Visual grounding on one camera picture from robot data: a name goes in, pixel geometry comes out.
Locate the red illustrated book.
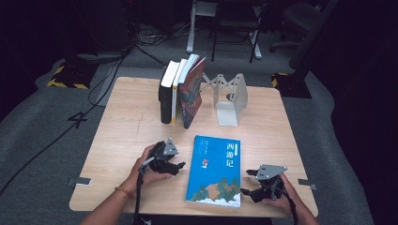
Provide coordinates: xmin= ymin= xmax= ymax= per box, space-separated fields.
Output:
xmin=176 ymin=52 xmax=207 ymax=130

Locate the person's right hand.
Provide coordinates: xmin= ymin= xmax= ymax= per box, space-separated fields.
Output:
xmin=262 ymin=172 xmax=299 ymax=214

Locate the yellow book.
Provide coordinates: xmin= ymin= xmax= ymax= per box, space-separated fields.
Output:
xmin=170 ymin=57 xmax=189 ymax=125

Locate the dark equipment cabinet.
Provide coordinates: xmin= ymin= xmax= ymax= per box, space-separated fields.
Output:
xmin=70 ymin=0 xmax=139 ymax=54

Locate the dark slanted stand pole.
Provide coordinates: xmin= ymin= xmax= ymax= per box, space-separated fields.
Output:
xmin=287 ymin=0 xmax=342 ymax=80

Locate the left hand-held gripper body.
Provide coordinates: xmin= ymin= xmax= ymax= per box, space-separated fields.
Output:
xmin=145 ymin=138 xmax=181 ymax=175

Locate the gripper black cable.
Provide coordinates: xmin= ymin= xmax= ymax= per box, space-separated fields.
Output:
xmin=132 ymin=157 xmax=155 ymax=225
xmin=281 ymin=187 xmax=299 ymax=225

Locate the dark office chair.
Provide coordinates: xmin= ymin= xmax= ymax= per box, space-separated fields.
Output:
xmin=268 ymin=2 xmax=324 ymax=54

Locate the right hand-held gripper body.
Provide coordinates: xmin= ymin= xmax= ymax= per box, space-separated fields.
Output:
xmin=253 ymin=163 xmax=288 ymax=203

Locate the black floor cable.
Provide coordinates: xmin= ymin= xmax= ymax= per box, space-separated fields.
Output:
xmin=133 ymin=43 xmax=170 ymax=68
xmin=0 ymin=46 xmax=134 ymax=196
xmin=87 ymin=55 xmax=127 ymax=108

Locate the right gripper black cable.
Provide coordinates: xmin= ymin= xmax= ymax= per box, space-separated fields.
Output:
xmin=281 ymin=187 xmax=299 ymax=225

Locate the black hardcover book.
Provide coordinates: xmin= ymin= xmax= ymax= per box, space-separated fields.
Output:
xmin=157 ymin=59 xmax=181 ymax=125

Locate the orange wrist bracelet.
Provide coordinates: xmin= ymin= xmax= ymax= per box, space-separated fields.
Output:
xmin=114 ymin=186 xmax=136 ymax=201

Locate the blue book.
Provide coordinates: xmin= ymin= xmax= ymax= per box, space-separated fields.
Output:
xmin=184 ymin=134 xmax=243 ymax=209

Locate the black folding chair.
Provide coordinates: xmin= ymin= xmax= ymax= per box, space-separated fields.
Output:
xmin=210 ymin=0 xmax=268 ymax=64

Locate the white expandable book rack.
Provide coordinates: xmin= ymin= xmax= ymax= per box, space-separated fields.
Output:
xmin=200 ymin=71 xmax=250 ymax=128

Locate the tangle of floor cables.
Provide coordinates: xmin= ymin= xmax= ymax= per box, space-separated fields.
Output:
xmin=135 ymin=21 xmax=190 ymax=49

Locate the white desk frame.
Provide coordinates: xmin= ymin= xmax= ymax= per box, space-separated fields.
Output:
xmin=185 ymin=0 xmax=264 ymax=61

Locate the person's left hand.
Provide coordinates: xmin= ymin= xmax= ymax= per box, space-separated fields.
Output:
xmin=126 ymin=143 xmax=174 ymax=192

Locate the grey stand base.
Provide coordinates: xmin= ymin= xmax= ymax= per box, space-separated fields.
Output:
xmin=76 ymin=51 xmax=127 ymax=64

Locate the grey tape strip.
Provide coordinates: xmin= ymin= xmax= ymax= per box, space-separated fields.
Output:
xmin=67 ymin=176 xmax=93 ymax=188
xmin=297 ymin=177 xmax=318 ymax=191

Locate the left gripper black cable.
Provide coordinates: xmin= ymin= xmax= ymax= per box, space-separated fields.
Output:
xmin=132 ymin=157 xmax=155 ymax=225

